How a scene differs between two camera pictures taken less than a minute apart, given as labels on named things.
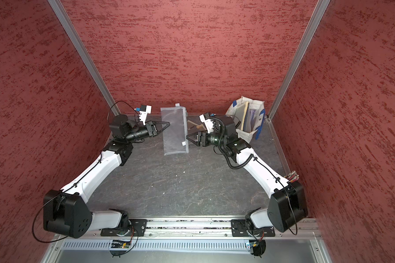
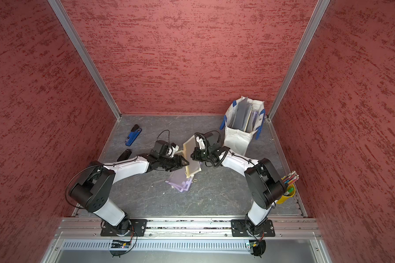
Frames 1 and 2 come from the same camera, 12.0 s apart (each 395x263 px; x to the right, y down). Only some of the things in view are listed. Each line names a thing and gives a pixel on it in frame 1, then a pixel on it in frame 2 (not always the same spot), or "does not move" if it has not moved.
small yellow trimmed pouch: (193, 126) to (193, 166)
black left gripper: (152, 124) to (178, 163)
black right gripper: (199, 137) to (197, 156)
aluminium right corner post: (319, 11) does not move
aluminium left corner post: (84, 56) does not move
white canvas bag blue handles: (248, 115) does not move
